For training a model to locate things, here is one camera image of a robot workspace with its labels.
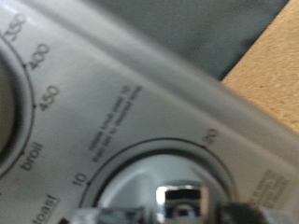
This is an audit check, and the silver oven temperature knob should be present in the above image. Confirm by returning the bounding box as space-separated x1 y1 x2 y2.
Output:
0 49 22 162

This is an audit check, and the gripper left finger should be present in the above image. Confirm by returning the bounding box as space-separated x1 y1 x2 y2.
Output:
70 205 149 224

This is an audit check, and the silver toaster oven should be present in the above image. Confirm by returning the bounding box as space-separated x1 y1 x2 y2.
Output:
0 0 299 224

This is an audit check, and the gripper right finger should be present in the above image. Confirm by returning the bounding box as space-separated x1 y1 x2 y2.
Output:
214 202 295 224

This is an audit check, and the silver oven timer knob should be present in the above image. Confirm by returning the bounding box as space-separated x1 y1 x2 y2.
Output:
93 152 232 224

